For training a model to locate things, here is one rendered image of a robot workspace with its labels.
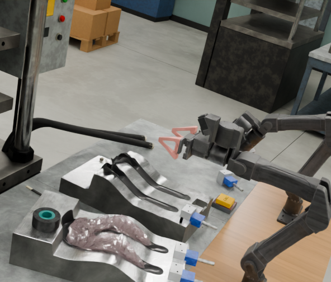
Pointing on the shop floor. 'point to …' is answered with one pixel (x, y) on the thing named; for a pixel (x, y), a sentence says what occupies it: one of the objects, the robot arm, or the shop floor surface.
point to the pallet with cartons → (95, 23)
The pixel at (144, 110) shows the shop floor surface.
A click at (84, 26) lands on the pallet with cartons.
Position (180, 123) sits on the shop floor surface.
